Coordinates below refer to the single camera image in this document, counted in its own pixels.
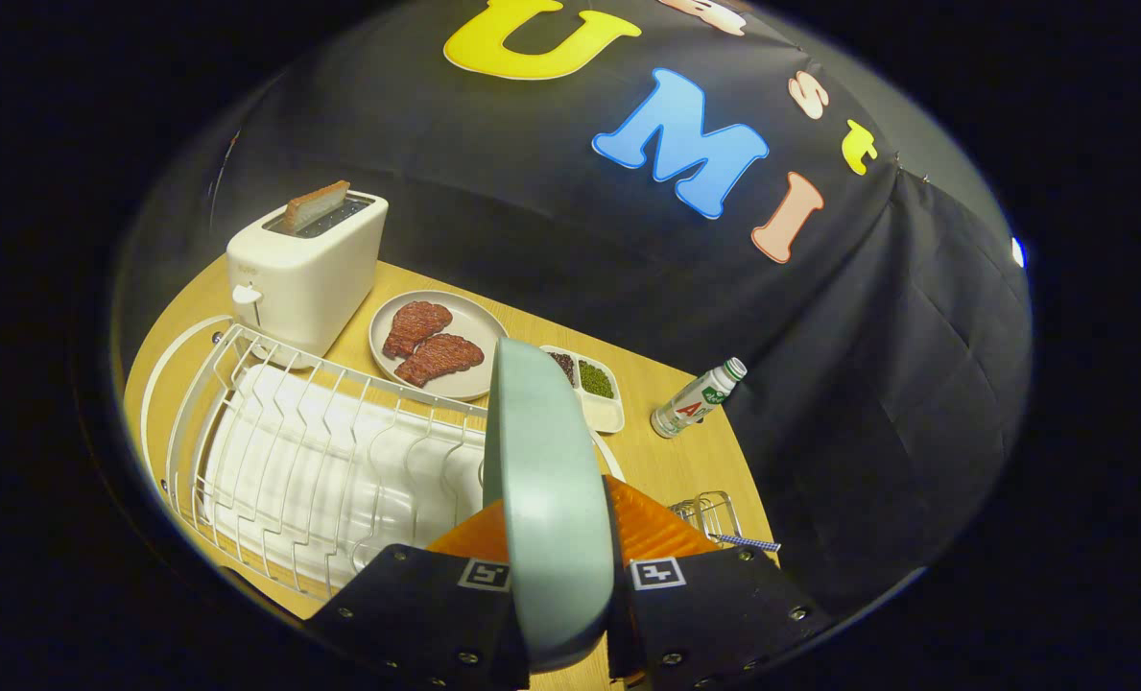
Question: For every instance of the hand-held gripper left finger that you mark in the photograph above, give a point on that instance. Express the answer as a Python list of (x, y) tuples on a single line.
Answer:
[(416, 614)]

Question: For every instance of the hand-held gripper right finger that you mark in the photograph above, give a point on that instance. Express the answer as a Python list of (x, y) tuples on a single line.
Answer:
[(704, 614)]

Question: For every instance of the white-tipped metal spoon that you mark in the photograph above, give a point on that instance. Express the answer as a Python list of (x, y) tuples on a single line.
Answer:
[(748, 543)]

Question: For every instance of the light green plate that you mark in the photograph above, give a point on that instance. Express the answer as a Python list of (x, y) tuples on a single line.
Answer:
[(551, 499)]

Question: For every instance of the beige round plate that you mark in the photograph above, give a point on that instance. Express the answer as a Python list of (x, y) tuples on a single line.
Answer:
[(474, 326)]

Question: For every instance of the white green-label bottle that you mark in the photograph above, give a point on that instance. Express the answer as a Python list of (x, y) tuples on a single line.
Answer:
[(690, 403)]

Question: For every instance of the white drip tray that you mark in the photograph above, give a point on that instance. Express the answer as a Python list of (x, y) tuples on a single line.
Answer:
[(273, 451)]

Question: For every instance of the white divided tray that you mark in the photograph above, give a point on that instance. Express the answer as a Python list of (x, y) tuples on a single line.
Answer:
[(608, 413)]

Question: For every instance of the brown steak piece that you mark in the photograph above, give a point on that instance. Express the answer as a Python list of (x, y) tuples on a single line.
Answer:
[(440, 360), (416, 326)]

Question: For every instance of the pile of green beans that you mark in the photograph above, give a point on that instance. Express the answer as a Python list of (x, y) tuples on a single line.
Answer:
[(596, 379)]

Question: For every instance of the pile of dark beans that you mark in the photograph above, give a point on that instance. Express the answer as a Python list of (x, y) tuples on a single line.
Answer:
[(562, 367)]

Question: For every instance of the white toaster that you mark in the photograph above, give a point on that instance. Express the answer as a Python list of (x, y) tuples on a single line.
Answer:
[(301, 278)]

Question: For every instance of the brown toast slice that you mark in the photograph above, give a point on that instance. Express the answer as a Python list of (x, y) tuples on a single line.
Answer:
[(311, 206)]

